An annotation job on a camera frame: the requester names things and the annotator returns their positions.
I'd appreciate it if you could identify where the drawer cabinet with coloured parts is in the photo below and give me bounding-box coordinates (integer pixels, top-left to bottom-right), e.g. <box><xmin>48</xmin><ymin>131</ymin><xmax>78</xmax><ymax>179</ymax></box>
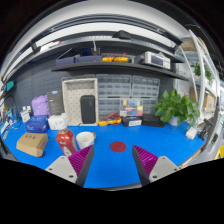
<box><xmin>119</xmin><ymin>98</ymin><xmax>144</xmax><ymax>118</ymax></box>

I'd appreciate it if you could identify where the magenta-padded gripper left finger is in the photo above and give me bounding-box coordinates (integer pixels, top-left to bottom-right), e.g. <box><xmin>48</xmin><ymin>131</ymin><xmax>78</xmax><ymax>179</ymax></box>
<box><xmin>45</xmin><ymin>143</ymin><xmax>95</xmax><ymax>187</ymax></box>

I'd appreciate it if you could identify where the potted green plant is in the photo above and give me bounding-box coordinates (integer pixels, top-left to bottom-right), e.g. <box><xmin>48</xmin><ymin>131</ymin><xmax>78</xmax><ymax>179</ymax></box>
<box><xmin>153</xmin><ymin>88</ymin><xmax>201</xmax><ymax>128</ymax></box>

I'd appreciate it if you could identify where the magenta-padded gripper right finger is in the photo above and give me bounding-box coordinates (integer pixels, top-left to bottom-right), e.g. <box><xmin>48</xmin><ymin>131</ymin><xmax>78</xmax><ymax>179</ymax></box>
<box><xmin>131</xmin><ymin>144</ymin><xmax>183</xmax><ymax>187</ymax></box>

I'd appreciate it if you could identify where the flat round red coaster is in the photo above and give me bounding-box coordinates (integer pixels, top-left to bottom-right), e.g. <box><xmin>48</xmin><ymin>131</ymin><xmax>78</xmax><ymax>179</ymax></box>
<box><xmin>110</xmin><ymin>141</ymin><xmax>128</xmax><ymax>154</ymax></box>

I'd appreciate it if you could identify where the yellow multimeter with red leads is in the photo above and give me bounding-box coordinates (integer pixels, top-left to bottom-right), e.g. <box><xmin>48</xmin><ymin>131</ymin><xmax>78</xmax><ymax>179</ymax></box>
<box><xmin>98</xmin><ymin>113</ymin><xmax>123</xmax><ymax>127</ymax></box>

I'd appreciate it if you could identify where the dark grey wall shelf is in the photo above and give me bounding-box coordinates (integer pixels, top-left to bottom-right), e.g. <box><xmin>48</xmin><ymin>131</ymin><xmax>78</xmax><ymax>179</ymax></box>
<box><xmin>49</xmin><ymin>29</ymin><xmax>188</xmax><ymax>82</ymax></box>

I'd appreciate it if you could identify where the white carton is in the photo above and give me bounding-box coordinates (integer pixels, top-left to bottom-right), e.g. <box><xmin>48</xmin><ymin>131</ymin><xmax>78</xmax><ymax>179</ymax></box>
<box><xmin>47</xmin><ymin>113</ymin><xmax>69</xmax><ymax>131</ymax></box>

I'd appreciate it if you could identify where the flat black case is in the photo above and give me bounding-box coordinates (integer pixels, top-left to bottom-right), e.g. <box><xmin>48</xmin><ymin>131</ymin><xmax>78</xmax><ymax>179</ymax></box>
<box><xmin>141</xmin><ymin>114</ymin><xmax>167</xmax><ymax>128</ymax></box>

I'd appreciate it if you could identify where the white shelving unit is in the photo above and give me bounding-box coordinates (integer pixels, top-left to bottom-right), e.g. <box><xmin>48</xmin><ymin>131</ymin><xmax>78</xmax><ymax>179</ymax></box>
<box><xmin>176</xmin><ymin>29</ymin><xmax>221</xmax><ymax>134</ymax></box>

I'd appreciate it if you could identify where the grey small-parts drawer cabinet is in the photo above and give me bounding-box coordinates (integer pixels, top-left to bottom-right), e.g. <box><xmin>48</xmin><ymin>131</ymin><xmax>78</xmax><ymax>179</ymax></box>
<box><xmin>131</xmin><ymin>75</ymin><xmax>161</xmax><ymax>99</ymax></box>
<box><xmin>142</xmin><ymin>98</ymin><xmax>160</xmax><ymax>116</ymax></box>
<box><xmin>96</xmin><ymin>74</ymin><xmax>133</xmax><ymax>99</ymax></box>
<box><xmin>97</xmin><ymin>97</ymin><xmax>122</xmax><ymax>119</ymax></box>

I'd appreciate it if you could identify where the small white block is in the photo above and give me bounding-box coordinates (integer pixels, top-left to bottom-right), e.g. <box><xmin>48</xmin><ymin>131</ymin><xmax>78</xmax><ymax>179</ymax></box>
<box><xmin>185</xmin><ymin>127</ymin><xmax>198</xmax><ymax>140</ymax></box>

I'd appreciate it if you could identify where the black box with white label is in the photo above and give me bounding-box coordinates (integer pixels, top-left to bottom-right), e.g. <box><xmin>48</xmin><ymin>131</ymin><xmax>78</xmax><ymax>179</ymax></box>
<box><xmin>121</xmin><ymin>115</ymin><xmax>144</xmax><ymax>128</ymax></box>

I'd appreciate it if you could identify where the white mug with gold handle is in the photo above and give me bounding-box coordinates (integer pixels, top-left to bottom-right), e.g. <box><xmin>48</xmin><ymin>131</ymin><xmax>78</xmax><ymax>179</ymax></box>
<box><xmin>75</xmin><ymin>131</ymin><xmax>97</xmax><ymax>150</ymax></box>

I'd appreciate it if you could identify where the black rectangular speaker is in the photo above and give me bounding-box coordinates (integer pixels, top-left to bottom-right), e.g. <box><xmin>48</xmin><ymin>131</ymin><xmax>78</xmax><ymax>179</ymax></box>
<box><xmin>80</xmin><ymin>95</ymin><xmax>97</xmax><ymax>125</ymax></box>

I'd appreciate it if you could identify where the blue carton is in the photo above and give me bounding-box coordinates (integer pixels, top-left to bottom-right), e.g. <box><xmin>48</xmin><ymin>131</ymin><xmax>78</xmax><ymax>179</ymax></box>
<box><xmin>25</xmin><ymin>115</ymin><xmax>50</xmax><ymax>134</ymax></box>

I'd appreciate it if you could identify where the dark grey upright carton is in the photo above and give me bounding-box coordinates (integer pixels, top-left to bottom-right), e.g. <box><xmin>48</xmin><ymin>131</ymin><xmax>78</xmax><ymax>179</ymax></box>
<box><xmin>46</xmin><ymin>89</ymin><xmax>66</xmax><ymax>116</ymax></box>

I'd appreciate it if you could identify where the purple plastic bag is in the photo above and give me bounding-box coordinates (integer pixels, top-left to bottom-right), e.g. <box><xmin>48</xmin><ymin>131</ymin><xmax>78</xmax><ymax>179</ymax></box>
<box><xmin>31</xmin><ymin>94</ymin><xmax>51</xmax><ymax>117</ymax></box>

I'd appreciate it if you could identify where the white dotted pegboard tray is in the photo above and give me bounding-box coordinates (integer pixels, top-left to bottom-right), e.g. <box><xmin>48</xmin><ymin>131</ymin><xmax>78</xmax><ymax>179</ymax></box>
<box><xmin>61</xmin><ymin>77</ymin><xmax>99</xmax><ymax>127</ymax></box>

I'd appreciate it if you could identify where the red drink bottle white cap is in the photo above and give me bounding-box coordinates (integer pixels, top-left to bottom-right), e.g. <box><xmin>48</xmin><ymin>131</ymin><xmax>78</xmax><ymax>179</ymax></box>
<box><xmin>55</xmin><ymin>127</ymin><xmax>78</xmax><ymax>158</ymax></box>

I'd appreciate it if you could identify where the brown cardboard box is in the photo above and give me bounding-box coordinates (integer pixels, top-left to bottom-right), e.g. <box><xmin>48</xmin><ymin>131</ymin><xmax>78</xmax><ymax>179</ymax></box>
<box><xmin>15</xmin><ymin>131</ymin><xmax>50</xmax><ymax>158</ymax></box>

